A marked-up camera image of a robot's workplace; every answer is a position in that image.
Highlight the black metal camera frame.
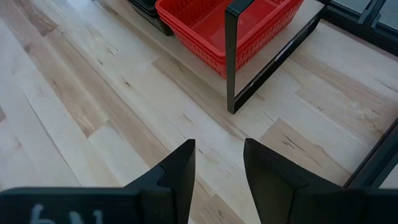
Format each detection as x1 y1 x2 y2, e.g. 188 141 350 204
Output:
93 0 327 115

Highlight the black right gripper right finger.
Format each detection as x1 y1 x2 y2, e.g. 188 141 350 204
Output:
243 138 398 224

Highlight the red slotted plastic basket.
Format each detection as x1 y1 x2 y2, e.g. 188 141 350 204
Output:
154 0 305 74
157 12 304 79

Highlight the black slotted plastic basket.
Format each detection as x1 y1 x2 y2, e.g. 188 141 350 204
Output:
133 6 174 37

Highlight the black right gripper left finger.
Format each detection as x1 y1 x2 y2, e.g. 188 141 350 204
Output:
0 138 197 224

